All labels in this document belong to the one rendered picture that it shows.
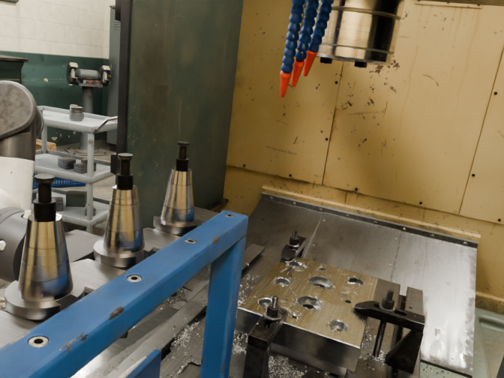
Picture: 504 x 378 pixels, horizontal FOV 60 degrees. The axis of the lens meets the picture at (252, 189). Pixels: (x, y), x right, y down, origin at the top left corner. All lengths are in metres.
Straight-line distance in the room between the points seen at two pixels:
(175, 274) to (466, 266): 1.46
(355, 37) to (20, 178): 0.64
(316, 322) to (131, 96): 0.83
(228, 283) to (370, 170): 1.27
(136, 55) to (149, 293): 0.99
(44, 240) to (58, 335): 0.08
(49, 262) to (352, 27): 0.53
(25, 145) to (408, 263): 1.34
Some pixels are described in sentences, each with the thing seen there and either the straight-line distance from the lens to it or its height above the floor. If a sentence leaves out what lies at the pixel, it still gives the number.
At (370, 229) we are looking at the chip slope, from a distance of 1.85.
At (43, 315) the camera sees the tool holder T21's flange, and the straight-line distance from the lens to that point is 0.41.
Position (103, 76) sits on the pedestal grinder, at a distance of 6.07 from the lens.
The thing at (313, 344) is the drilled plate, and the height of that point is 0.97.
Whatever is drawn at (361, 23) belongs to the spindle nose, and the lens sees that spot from 0.72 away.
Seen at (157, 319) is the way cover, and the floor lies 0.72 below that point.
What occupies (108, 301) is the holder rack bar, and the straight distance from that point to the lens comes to 0.40.
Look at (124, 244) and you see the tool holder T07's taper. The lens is 0.48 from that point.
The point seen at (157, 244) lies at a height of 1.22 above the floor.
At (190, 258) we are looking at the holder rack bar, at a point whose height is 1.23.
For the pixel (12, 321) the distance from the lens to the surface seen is 0.41.
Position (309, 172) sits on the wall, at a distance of 1.87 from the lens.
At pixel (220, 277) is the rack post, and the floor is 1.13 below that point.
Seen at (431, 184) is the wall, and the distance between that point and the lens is 1.82.
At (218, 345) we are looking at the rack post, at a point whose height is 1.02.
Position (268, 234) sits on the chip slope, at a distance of 1.79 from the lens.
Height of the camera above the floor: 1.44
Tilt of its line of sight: 16 degrees down
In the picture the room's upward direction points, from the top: 7 degrees clockwise
